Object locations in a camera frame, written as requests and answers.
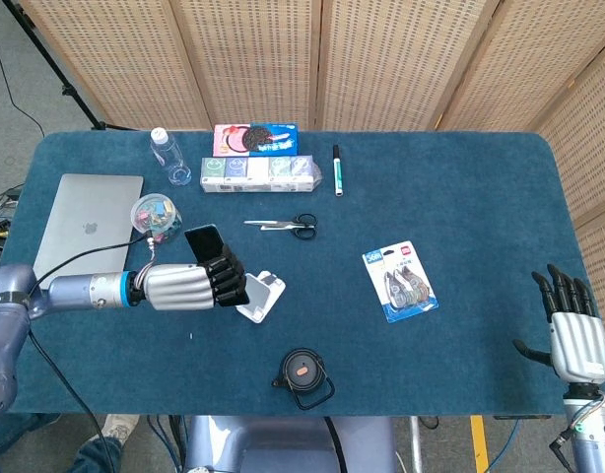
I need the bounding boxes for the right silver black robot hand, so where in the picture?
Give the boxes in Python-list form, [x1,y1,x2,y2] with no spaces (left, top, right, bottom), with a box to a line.
[511,263,605,384]

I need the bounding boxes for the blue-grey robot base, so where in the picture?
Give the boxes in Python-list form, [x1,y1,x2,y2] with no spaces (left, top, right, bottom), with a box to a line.
[183,415,397,473]

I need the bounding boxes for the black-handled scissors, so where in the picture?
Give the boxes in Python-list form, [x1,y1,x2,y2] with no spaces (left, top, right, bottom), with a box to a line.
[242,213,317,241]

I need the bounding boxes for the multi-pack of pocket tissues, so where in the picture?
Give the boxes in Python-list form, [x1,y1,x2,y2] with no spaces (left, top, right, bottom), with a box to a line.
[199,155,323,194]

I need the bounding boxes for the blue correction tape blister pack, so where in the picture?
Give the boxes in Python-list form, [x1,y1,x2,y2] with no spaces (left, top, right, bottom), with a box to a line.
[361,240,440,325]

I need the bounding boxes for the blue table cloth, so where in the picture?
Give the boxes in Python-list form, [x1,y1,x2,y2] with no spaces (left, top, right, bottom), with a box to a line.
[0,130,595,419]

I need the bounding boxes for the beige shoe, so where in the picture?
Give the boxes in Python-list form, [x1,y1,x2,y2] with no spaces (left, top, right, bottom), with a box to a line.
[88,413,139,444]

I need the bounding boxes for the white phone stand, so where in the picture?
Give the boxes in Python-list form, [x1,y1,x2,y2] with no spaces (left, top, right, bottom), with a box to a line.
[235,270,287,325]

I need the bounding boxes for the woven bamboo folding screen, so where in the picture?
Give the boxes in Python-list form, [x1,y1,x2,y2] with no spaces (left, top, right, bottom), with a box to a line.
[16,0,605,361]

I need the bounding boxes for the metal table leg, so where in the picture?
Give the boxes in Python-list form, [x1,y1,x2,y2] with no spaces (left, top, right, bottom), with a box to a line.
[408,416,426,473]

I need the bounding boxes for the black floor cable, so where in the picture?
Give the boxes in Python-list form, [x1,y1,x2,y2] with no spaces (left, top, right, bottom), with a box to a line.
[0,27,47,134]

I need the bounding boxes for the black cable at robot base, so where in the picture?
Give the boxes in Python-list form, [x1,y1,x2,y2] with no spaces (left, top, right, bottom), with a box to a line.
[324,416,349,473]

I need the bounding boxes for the green whiteboard marker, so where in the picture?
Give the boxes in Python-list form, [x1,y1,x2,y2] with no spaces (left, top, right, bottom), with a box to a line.
[331,144,345,198]

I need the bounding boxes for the black smartphone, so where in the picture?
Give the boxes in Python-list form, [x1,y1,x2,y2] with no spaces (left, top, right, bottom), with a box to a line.
[183,224,251,305]

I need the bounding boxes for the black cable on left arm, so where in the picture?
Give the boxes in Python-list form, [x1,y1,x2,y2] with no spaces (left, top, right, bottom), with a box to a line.
[26,236,159,473]

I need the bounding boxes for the grey laptop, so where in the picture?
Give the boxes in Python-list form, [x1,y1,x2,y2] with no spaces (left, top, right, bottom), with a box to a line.
[33,172,145,280]

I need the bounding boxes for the clear plastic water bottle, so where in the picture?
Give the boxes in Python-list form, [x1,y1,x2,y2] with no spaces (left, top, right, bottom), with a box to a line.
[149,126,192,187]

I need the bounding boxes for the person's leg in jeans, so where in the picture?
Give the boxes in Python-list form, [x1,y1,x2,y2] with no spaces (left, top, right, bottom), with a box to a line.
[0,413,124,473]

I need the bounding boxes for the Oreo cookie box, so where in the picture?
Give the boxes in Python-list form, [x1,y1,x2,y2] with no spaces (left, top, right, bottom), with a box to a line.
[212,122,301,158]

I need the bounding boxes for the clear jar of binder clips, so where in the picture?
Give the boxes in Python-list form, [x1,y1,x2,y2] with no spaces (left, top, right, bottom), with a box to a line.
[129,192,183,244]

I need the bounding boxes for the black tripod stand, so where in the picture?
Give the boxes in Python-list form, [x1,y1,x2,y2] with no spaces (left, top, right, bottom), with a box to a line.
[1,0,136,132]

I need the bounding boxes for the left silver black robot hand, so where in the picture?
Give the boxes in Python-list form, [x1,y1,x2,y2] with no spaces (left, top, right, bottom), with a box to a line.
[143,244,251,311]

